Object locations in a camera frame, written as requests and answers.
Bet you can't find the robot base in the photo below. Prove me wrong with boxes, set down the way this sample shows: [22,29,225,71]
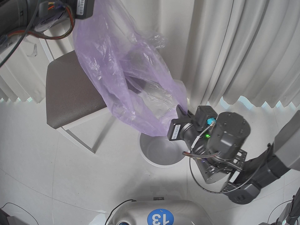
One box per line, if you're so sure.
[92,197,211,225]

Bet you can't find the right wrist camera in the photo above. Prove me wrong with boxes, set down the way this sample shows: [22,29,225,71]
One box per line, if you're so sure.
[193,106,217,132]

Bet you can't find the purple plastic bag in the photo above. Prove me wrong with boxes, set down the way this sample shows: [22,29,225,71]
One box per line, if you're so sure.
[72,0,188,137]

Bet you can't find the grey and white chair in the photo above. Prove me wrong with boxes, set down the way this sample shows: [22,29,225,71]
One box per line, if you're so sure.
[37,30,115,155]

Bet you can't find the black cable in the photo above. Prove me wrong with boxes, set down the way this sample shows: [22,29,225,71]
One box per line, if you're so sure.
[0,202,39,225]
[0,0,45,67]
[109,199,137,222]
[188,149,223,193]

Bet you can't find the white trash bin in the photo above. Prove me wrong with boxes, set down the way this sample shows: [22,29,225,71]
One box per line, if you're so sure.
[139,133,185,168]

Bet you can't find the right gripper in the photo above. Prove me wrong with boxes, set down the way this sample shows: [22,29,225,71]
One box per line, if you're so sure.
[167,105,207,149]

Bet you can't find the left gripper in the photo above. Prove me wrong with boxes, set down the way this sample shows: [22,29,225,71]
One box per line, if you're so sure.
[22,0,98,26]

